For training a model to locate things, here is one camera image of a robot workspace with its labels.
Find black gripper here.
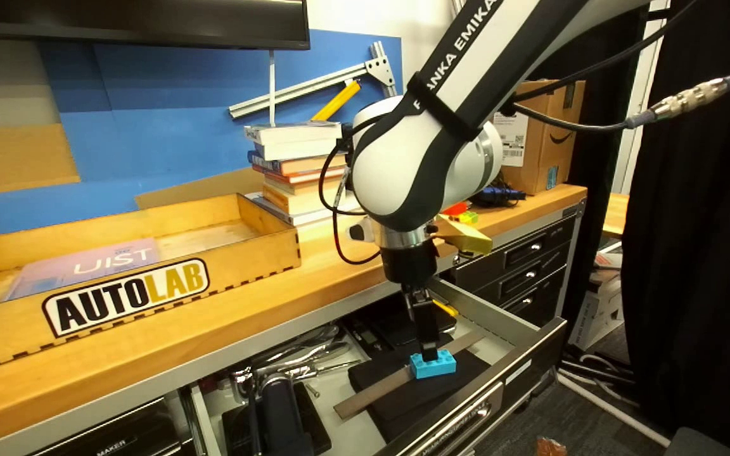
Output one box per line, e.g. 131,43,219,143
380,247,440,359

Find blue block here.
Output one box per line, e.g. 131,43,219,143
407,349,459,380

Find grey drawer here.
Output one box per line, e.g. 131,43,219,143
181,282,564,456

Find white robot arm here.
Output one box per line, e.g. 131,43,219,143
352,0,649,359

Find black foam insert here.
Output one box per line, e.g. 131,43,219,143
346,347,485,442

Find red yellow green blocks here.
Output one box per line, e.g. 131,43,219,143
444,200,479,226

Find stack of books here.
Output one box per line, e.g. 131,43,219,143
243,123,357,240

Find brown cardboard box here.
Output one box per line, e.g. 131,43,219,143
493,81,586,195

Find yellow bar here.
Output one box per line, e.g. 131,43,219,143
312,78,360,123

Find wooden Autolab tray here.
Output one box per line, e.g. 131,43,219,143
0,195,302,366

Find aluminium rail bracket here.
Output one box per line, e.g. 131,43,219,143
228,41,395,119

